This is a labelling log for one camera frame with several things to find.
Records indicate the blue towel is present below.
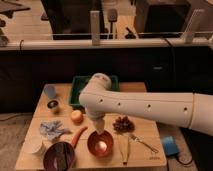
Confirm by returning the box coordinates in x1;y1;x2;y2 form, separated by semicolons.
39;120;71;141

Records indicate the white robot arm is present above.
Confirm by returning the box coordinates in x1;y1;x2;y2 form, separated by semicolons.
79;73;213;136

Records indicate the red bowl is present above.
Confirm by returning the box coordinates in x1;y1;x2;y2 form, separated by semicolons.
87;131;114;157

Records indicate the dark spatula in bowl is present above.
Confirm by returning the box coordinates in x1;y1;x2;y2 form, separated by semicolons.
55;143;67;171

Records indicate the white egg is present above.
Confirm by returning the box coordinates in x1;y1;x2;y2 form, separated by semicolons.
95;141;107;153

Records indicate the orange apple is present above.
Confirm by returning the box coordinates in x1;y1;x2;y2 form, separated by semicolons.
70;110;83;124

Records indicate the dark grape bunch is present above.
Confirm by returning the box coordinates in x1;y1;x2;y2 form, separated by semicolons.
113;116;135;133

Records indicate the orange carrot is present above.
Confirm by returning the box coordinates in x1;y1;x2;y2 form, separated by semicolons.
71;126;88;148

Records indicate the wooden cutting board table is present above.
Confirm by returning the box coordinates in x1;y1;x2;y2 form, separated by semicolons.
14;81;168;171

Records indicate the silver fork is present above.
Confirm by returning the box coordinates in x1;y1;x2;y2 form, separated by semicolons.
129;134;159;153

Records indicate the green plastic tray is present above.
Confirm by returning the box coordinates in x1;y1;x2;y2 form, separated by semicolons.
68;75;119;109

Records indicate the small metal can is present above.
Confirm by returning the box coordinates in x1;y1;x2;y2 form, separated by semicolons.
47;100;60;114

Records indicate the white paper cup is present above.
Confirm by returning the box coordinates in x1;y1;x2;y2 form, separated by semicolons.
25;137;46;156

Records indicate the blue box on floor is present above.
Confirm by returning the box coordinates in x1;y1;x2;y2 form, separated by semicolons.
161;136;179;156

